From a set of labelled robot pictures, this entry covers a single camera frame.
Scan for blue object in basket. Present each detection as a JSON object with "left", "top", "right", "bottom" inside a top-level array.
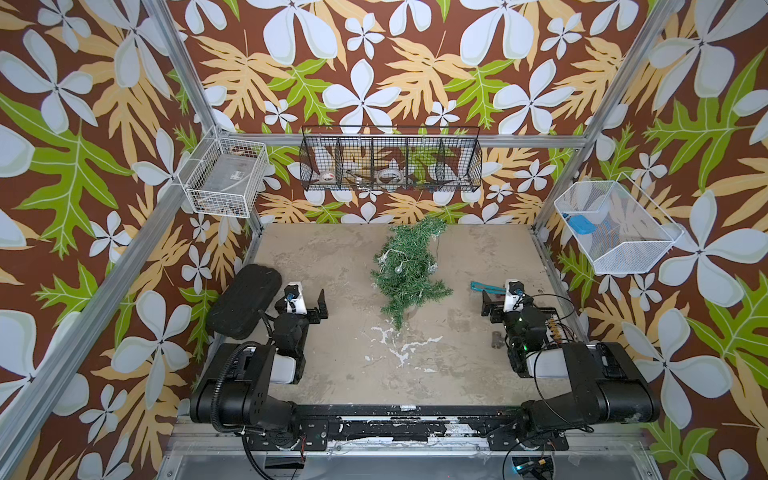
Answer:
[{"left": 566, "top": 215, "right": 597, "bottom": 235}]

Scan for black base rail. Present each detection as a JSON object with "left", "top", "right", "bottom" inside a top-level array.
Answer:
[{"left": 239, "top": 403, "right": 571, "bottom": 452}]

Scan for black wire basket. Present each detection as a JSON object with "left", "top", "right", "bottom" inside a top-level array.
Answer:
[{"left": 298, "top": 125, "right": 483, "bottom": 192}]

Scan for white wire basket right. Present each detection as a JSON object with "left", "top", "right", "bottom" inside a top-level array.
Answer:
[{"left": 554, "top": 174, "right": 684, "bottom": 276}]

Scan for black oval pad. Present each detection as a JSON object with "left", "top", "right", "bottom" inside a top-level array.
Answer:
[{"left": 206, "top": 264, "right": 283, "bottom": 340}]

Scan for small green christmas tree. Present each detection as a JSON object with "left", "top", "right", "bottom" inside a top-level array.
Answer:
[{"left": 371, "top": 217, "right": 453, "bottom": 330}]

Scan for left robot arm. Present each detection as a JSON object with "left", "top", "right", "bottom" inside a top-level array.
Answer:
[{"left": 189, "top": 291, "right": 329, "bottom": 448}]

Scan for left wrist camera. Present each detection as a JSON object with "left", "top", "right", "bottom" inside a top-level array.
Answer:
[{"left": 284, "top": 282, "right": 307, "bottom": 315}]

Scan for clear string lights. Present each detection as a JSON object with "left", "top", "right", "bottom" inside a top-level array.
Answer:
[{"left": 376, "top": 245, "right": 438, "bottom": 275}]

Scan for small metal pipe fitting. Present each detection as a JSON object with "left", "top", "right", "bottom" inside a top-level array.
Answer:
[{"left": 491, "top": 331, "right": 506, "bottom": 349}]

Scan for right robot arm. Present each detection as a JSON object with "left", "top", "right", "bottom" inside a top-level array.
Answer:
[{"left": 481, "top": 291, "right": 661, "bottom": 440}]

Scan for white wire basket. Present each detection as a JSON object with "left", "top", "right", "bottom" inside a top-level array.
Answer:
[
  {"left": 554, "top": 174, "right": 684, "bottom": 276},
  {"left": 179, "top": 136, "right": 270, "bottom": 218}
]

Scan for white wire basket left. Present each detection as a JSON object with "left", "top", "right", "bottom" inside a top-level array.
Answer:
[{"left": 179, "top": 136, "right": 270, "bottom": 218}]

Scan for teal battery connector tool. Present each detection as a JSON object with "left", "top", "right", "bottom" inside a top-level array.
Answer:
[{"left": 470, "top": 281, "right": 506, "bottom": 295}]

